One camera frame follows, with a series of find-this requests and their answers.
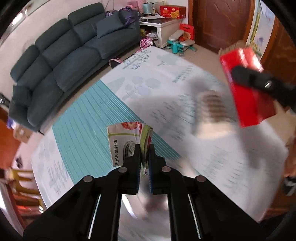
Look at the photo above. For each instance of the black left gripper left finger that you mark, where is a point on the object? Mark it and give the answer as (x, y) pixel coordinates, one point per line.
(90, 210)

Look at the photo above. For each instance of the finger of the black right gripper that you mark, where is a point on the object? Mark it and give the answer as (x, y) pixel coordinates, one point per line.
(252, 77)

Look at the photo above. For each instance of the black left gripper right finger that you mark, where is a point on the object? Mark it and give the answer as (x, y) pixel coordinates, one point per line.
(198, 210)

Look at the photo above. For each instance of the striped paper cup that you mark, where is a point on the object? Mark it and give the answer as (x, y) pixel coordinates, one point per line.
(212, 118)

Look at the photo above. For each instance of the floral snack packet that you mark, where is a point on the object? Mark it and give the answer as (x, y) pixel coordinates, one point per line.
(123, 137)

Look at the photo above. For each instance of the brown wooden door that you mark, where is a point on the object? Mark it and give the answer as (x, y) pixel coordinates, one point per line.
(220, 23)
(279, 62)

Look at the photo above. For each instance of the yellow wooden chair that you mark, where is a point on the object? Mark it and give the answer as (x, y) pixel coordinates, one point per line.
(24, 184)

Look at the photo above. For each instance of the giraffe height chart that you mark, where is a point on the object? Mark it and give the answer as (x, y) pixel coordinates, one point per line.
(261, 28)

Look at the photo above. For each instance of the teal and white tablecloth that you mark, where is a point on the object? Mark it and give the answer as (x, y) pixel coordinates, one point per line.
(159, 89)

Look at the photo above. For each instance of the cardboard box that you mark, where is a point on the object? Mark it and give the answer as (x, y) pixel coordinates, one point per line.
(22, 134)

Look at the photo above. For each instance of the brown wooden cabinet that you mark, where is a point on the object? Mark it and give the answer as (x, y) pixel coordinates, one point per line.
(8, 144)

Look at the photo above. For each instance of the red paper bag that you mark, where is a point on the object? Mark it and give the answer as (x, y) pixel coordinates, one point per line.
(189, 32)

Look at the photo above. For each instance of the teal stepper machine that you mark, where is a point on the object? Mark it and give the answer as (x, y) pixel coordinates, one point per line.
(177, 46)

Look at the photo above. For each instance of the white side table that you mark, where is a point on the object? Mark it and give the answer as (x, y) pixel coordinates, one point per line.
(164, 28)

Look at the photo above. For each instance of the red gift box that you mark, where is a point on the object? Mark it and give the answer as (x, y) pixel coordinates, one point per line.
(173, 12)

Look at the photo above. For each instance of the dark blue sofa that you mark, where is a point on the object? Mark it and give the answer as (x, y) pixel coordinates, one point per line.
(64, 57)

